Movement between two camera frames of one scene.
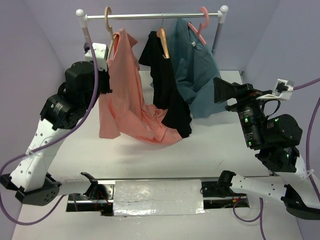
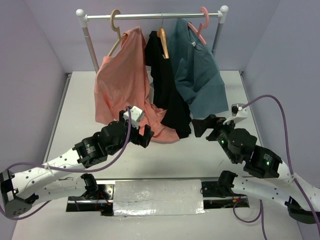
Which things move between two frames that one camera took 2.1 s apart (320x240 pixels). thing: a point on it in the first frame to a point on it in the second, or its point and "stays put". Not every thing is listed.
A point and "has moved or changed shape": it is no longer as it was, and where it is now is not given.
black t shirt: [165, 94] stays put
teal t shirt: [195, 69] stays put
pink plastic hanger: [200, 26] stays put
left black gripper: [105, 75] to [144, 140]
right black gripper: [244, 93] to [210, 121]
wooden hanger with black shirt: [161, 33] stays put
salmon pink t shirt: [127, 109] has moved or changed shape
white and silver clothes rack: [83, 18] stays put
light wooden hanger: [110, 27] to [116, 28]
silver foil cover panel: [158, 197] stays put
